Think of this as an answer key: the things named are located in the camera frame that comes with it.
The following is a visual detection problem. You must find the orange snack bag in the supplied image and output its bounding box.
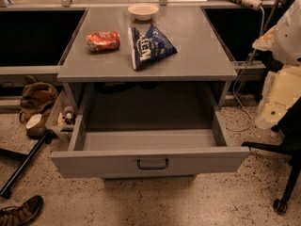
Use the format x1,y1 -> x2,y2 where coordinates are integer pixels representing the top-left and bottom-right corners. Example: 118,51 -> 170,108
87,30 -> 119,52

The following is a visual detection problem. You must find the black top drawer handle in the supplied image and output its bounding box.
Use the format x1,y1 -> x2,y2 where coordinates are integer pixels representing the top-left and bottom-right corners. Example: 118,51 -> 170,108
136,158 -> 169,170

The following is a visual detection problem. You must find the black office chair base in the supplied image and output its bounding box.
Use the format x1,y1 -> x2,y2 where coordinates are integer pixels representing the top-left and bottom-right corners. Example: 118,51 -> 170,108
241,97 -> 301,215

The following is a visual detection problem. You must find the blue chip bag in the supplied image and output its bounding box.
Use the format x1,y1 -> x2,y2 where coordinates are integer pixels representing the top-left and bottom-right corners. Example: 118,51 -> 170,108
128,24 -> 178,71

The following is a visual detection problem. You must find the grey top drawer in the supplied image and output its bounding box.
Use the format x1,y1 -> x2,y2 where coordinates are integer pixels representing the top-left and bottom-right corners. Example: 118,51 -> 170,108
51,83 -> 249,179

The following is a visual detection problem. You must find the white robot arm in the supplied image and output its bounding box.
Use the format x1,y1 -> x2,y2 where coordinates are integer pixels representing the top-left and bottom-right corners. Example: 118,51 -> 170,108
252,0 -> 301,129

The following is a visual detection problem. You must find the brown shoe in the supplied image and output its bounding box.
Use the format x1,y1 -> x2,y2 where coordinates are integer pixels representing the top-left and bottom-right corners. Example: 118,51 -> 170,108
0,195 -> 43,226

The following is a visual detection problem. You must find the black metal floor bar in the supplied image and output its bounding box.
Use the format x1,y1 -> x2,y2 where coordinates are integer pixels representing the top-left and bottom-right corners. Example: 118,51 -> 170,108
0,130 -> 52,199

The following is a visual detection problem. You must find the grey drawer cabinet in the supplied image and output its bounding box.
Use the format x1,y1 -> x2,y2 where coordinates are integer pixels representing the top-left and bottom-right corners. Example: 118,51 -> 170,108
56,5 -> 238,182

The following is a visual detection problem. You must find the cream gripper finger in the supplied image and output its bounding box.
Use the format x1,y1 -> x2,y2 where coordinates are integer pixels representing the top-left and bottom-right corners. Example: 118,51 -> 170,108
255,66 -> 301,129

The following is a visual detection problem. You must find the white ceramic bowl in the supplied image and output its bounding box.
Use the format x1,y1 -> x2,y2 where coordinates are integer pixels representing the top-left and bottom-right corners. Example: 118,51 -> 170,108
128,3 -> 159,22

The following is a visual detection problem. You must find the grey hanging cable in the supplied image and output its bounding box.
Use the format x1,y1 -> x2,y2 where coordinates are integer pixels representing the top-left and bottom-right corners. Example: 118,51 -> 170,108
225,7 -> 267,134

